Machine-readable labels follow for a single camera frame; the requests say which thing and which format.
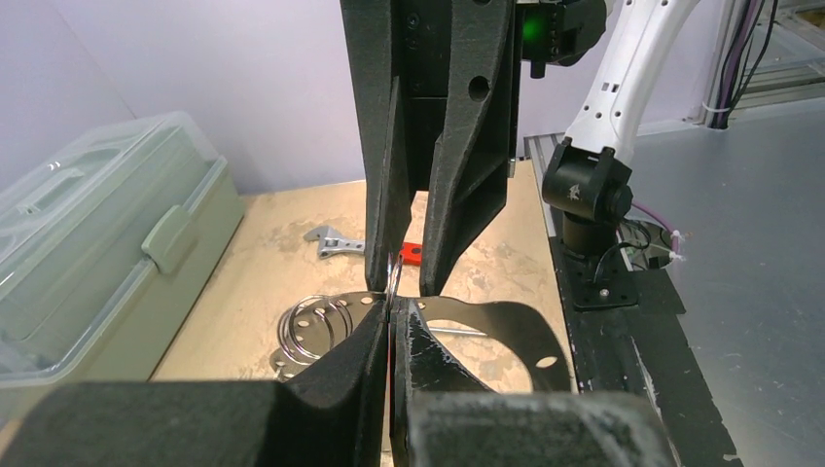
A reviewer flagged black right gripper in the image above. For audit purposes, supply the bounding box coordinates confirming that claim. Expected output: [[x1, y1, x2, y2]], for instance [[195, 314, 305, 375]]
[[341, 1, 514, 297]]

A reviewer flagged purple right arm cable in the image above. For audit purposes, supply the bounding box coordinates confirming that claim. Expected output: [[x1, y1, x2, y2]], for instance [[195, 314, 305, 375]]
[[628, 200, 688, 263]]

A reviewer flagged green translucent plastic toolbox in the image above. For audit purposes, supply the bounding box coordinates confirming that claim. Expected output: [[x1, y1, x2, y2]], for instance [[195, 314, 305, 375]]
[[1, 112, 244, 417]]

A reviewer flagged adjustable wrench red handle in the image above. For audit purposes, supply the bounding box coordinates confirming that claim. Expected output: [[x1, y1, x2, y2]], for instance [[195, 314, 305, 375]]
[[303, 225, 422, 266]]

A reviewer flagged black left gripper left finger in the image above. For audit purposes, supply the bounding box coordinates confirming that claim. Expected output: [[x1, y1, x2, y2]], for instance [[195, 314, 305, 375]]
[[1, 303, 389, 466]]

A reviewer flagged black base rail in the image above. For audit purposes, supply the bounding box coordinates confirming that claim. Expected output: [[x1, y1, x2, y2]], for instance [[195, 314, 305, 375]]
[[549, 237, 743, 466]]

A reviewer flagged silver keyring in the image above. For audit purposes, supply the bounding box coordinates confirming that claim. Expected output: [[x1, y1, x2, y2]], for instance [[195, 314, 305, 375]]
[[384, 252, 403, 318]]

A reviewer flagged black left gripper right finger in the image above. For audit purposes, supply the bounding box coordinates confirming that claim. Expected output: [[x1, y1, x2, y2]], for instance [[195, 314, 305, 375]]
[[390, 297, 676, 466]]

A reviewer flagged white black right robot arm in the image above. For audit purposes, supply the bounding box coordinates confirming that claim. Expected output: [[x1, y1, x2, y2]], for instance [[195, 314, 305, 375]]
[[340, 1, 695, 297]]

